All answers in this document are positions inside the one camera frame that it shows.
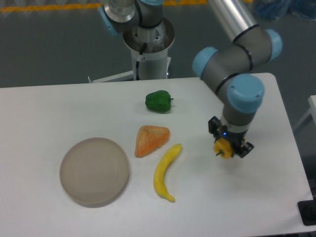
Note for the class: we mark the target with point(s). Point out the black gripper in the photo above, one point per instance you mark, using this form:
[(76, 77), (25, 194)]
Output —
[(241, 147)]

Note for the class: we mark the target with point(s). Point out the yellow bell pepper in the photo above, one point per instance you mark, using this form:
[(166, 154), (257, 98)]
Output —
[(223, 148)]

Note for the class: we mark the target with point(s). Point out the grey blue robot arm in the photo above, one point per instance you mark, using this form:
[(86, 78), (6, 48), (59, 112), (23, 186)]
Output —
[(225, 72)]

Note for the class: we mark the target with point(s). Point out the green bell pepper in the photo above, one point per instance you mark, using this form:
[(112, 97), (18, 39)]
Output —
[(159, 101)]

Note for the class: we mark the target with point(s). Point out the orange triangular bread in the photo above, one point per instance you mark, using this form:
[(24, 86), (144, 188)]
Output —
[(149, 138)]

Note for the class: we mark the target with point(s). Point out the yellow banana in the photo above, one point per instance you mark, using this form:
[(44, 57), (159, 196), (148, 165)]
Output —
[(162, 167)]

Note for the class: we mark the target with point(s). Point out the white furniture at right edge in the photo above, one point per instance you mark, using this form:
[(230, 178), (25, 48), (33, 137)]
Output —
[(307, 117)]

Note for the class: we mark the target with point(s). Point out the black device at table edge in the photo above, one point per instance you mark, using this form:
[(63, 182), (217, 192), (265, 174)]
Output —
[(307, 210)]

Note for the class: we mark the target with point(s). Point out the blue plastic bags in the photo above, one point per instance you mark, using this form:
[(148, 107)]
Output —
[(277, 9)]

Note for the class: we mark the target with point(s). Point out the beige round plate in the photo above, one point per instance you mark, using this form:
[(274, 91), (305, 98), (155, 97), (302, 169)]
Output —
[(94, 172)]

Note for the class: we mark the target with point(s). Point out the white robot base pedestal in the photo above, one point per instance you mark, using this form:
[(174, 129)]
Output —
[(149, 53)]

